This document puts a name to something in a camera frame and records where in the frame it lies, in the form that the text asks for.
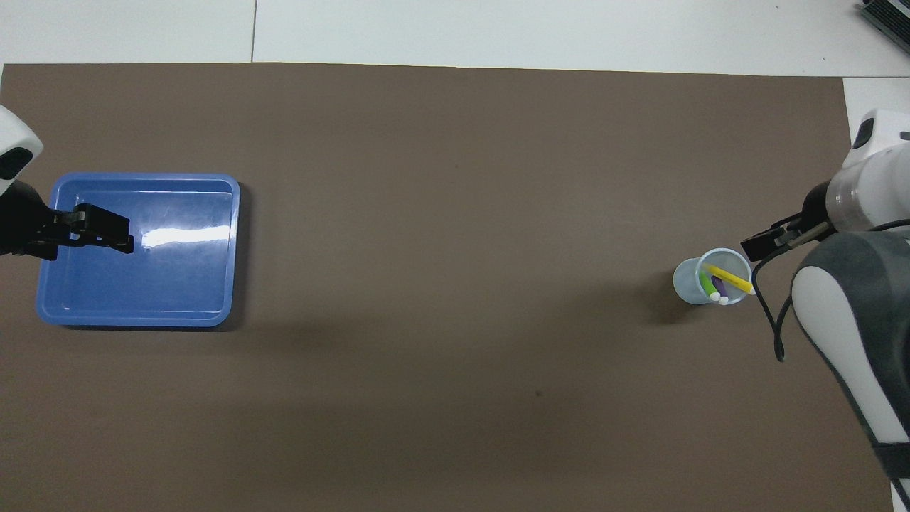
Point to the brown table mat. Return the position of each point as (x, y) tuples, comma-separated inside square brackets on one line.
[(455, 213)]

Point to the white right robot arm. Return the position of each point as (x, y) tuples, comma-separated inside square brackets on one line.
[(864, 284)]

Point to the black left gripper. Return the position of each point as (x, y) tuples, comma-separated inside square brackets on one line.
[(25, 220)]

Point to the grey ribbed device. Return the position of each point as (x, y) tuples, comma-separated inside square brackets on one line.
[(892, 18)]

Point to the blue plastic tray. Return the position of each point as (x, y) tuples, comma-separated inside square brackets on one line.
[(178, 284)]

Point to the green marker pen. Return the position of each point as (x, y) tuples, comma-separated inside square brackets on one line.
[(707, 284)]

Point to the translucent plastic cup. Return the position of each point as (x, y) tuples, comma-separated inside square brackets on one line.
[(684, 281)]

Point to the yellow marker pen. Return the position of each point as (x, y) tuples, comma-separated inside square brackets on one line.
[(729, 277)]

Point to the purple marker pen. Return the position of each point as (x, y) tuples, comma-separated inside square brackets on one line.
[(718, 288)]

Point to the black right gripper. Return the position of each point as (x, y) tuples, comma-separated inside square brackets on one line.
[(817, 210)]

